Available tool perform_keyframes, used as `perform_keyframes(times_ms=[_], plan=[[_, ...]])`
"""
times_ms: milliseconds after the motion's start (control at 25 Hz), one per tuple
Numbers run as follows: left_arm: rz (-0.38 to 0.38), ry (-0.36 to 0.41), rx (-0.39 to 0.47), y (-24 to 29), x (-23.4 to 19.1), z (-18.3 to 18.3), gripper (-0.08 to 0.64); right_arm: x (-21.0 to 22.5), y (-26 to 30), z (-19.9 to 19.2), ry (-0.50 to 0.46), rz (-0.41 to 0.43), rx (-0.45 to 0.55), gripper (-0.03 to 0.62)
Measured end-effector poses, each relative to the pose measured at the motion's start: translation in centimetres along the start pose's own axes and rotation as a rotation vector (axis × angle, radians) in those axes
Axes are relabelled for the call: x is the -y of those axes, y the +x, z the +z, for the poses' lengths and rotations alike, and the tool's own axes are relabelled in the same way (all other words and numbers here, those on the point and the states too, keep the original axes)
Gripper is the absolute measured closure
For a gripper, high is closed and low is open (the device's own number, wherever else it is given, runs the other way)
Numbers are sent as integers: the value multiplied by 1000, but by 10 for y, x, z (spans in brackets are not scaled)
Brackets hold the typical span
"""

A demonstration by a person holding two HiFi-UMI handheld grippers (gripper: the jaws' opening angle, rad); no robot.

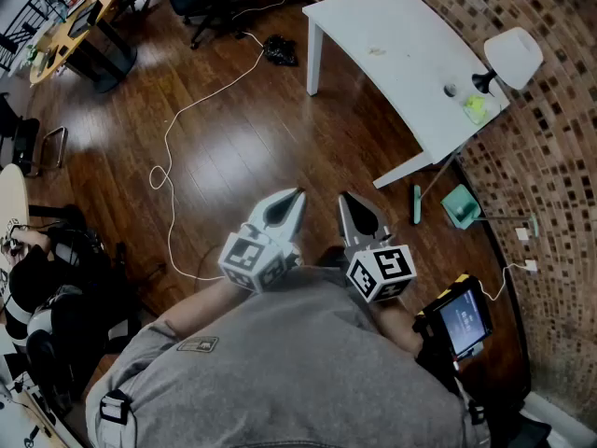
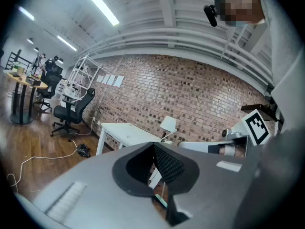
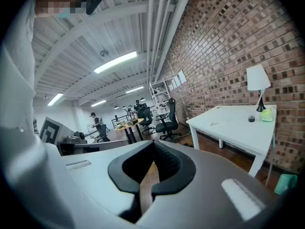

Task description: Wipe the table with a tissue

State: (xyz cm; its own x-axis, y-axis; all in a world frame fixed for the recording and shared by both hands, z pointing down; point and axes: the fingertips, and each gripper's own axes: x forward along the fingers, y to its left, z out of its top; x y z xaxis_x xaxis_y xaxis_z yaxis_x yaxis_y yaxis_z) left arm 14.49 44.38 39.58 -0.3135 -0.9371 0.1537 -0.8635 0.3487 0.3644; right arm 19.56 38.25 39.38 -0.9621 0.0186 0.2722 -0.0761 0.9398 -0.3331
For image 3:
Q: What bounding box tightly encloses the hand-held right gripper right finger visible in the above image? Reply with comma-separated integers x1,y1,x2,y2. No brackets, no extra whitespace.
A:
137,139,281,229

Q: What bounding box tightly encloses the person's face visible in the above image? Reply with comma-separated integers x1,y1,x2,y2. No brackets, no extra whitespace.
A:
34,0,92,19

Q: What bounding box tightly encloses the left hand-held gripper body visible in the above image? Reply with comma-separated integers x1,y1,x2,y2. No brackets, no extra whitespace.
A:
39,116,101,157

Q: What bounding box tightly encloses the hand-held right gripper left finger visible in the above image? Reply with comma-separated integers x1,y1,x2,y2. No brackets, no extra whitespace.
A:
61,139,155,224

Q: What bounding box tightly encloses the white shade table lamp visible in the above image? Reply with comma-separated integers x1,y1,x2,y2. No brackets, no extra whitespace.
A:
246,64,272,113

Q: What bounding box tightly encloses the person's shirt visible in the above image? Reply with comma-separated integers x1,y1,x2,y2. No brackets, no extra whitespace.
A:
0,0,40,135

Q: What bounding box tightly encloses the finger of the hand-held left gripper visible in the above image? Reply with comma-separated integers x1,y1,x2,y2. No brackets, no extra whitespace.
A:
99,139,130,151

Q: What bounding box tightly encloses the yellow round table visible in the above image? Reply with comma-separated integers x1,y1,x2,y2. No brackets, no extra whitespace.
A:
114,118,145,145

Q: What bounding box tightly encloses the green plastic bin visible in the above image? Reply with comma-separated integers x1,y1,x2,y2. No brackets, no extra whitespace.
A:
274,173,298,196

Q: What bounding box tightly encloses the white metal shelf rack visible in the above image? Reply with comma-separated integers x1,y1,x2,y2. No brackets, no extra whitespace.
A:
149,79,171,119

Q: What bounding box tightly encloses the black office chair with headrest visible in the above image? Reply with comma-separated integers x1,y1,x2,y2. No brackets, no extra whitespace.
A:
155,98,182,141

